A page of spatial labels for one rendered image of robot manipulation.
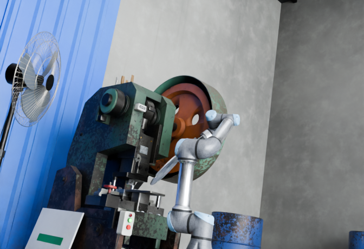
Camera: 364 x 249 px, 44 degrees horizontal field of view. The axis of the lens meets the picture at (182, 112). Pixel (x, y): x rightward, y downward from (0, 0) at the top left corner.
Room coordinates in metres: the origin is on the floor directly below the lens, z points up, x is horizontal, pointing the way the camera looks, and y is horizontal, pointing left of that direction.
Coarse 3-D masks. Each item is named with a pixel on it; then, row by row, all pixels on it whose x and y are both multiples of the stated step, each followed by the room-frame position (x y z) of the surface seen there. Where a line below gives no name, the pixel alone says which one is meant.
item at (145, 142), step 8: (144, 136) 3.02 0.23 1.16; (144, 144) 3.02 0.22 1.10; (152, 144) 3.08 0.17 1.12; (144, 152) 3.03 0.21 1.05; (128, 160) 3.01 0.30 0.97; (136, 160) 2.98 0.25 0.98; (144, 160) 3.04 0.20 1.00; (120, 168) 3.06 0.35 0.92; (128, 168) 3.00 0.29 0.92; (136, 168) 2.98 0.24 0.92; (144, 168) 3.01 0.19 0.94; (144, 176) 3.07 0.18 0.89
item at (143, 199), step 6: (132, 192) 3.01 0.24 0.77; (138, 192) 2.93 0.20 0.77; (144, 192) 2.87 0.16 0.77; (150, 192) 2.83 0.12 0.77; (156, 192) 2.86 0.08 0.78; (132, 198) 2.97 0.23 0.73; (138, 198) 2.93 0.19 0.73; (144, 198) 2.96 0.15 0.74; (138, 204) 2.93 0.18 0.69; (144, 204) 2.96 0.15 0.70; (138, 210) 2.94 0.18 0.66; (144, 210) 2.97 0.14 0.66
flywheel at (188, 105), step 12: (180, 84) 3.32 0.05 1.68; (192, 84) 3.23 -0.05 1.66; (168, 96) 3.42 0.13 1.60; (180, 96) 3.36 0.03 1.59; (192, 96) 3.26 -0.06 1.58; (204, 96) 3.13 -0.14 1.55; (180, 108) 3.34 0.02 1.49; (192, 108) 3.25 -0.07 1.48; (204, 108) 3.12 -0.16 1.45; (180, 120) 3.28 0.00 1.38; (204, 120) 3.10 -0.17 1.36; (180, 132) 3.28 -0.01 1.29; (192, 132) 3.22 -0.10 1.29; (168, 156) 3.37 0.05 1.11; (156, 168) 3.40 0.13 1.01
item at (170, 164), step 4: (172, 160) 2.83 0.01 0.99; (176, 160) 2.93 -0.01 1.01; (168, 164) 2.83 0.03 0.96; (172, 164) 2.96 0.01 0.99; (164, 168) 2.83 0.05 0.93; (168, 168) 2.98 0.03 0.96; (160, 172) 2.84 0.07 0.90; (164, 172) 2.98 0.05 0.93; (156, 176) 2.85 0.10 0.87; (160, 176) 2.96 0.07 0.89; (152, 180) 2.85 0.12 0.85; (156, 180) 2.95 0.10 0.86; (152, 184) 2.95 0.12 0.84
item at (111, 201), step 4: (104, 196) 2.67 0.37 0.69; (108, 196) 2.66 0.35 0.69; (112, 196) 2.68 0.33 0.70; (116, 196) 2.70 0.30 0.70; (100, 200) 2.69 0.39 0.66; (104, 200) 2.66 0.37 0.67; (108, 200) 2.66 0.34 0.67; (112, 200) 2.68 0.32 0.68; (116, 200) 2.70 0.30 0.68; (100, 204) 2.69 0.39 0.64; (104, 204) 2.66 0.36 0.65; (108, 204) 2.67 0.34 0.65; (112, 204) 2.68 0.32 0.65; (116, 204) 2.71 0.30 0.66; (112, 208) 2.74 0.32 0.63; (112, 212) 2.73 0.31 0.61; (112, 216) 2.73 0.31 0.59; (112, 220) 2.72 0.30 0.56; (108, 224) 2.74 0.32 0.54; (112, 224) 2.72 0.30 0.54
